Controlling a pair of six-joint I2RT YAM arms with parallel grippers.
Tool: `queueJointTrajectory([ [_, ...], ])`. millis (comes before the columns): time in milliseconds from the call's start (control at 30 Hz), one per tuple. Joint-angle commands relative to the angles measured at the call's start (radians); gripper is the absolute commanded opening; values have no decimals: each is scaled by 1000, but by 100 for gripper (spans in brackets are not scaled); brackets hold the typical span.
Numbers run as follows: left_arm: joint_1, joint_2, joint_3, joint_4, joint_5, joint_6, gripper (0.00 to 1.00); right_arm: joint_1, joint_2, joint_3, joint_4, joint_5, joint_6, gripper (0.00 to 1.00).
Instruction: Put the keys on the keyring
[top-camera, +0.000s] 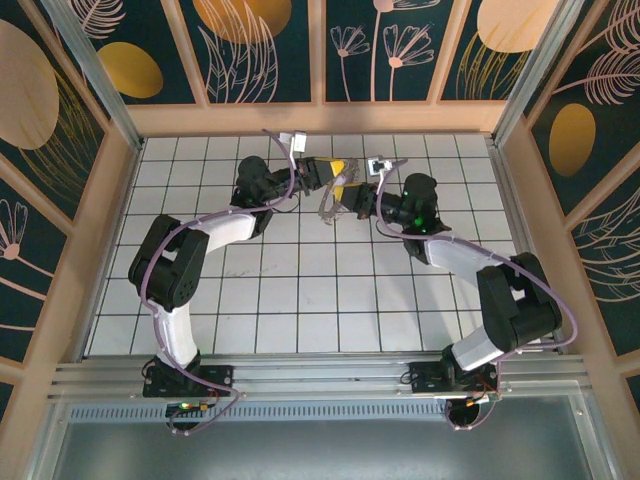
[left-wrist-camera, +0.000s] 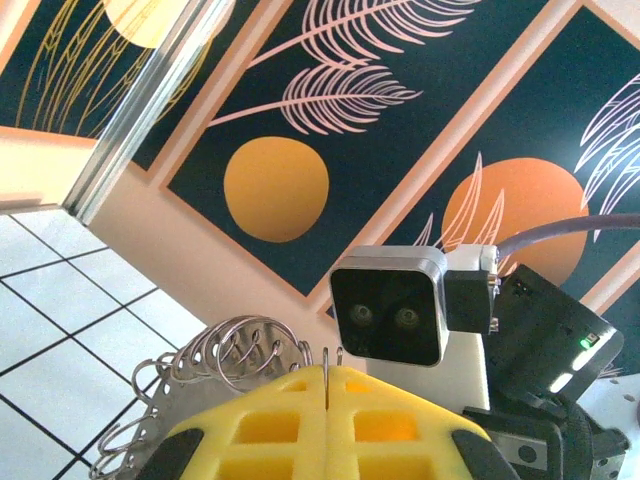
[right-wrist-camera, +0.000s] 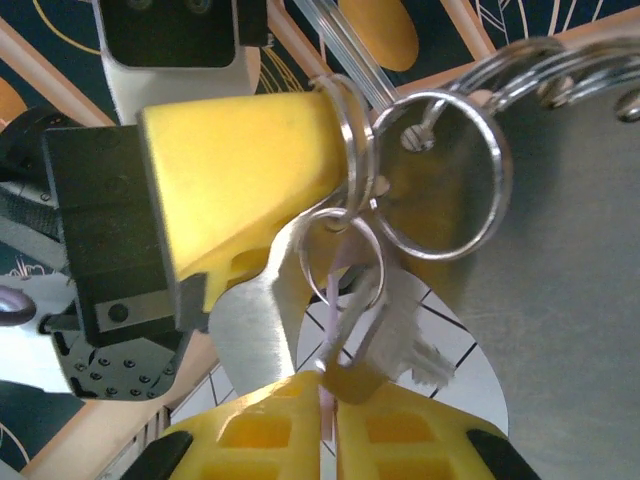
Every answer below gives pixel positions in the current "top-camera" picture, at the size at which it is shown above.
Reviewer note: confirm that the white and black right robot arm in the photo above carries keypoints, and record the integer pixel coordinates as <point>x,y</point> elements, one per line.
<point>475,350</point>

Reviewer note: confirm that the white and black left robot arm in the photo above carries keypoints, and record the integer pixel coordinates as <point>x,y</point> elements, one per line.
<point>175,330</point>

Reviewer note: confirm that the slotted metal tray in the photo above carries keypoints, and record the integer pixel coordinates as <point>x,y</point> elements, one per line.
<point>320,412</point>

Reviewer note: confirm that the small circuit board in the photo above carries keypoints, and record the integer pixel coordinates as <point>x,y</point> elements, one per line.
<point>186,406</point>

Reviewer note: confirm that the grey metal panel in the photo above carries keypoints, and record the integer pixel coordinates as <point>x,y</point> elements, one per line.
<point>320,450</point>

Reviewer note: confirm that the aluminium side rail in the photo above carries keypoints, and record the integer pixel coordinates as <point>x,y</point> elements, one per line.
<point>509,190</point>

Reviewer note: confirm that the aluminium corner post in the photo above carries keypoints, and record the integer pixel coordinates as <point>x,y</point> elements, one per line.
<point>95,70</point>
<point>535,70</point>

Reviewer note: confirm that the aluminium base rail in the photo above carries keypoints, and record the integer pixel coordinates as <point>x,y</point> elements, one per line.
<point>320,372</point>

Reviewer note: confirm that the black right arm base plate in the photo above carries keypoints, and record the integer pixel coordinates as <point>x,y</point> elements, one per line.
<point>422,377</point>

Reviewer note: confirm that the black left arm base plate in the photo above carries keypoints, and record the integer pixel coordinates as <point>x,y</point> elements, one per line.
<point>220,375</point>

